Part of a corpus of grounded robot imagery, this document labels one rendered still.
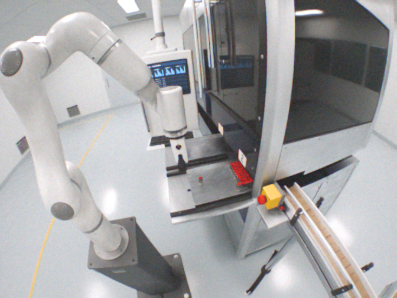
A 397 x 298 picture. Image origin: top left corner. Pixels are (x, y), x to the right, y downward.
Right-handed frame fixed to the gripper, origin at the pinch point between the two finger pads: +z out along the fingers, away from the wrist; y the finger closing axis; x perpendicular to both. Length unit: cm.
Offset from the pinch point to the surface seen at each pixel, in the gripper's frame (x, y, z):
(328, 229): -50, -41, 15
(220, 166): -22.3, 19.8, 21.6
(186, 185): -0.3, 10.5, 22.3
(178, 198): 4.9, 2.9, 22.3
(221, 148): -30, 39, 22
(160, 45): 1, 94, -52
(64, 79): 386, 544, -60
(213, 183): -14.8, 7.7, 22.1
